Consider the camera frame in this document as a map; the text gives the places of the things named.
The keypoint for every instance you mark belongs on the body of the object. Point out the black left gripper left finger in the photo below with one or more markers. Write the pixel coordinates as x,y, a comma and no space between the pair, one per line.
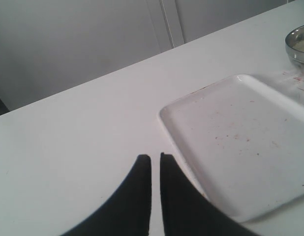
127,212

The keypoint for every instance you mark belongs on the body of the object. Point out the white cabinet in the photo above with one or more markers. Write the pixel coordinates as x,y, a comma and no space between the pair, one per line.
47,46

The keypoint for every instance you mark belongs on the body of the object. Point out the white rectangular tray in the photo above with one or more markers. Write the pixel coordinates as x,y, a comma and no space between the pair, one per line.
243,139

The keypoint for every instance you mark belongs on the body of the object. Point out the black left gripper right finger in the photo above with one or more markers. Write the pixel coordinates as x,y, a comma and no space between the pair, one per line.
185,211

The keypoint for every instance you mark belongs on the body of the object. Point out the steel bowl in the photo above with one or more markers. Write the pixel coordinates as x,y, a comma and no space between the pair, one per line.
296,57

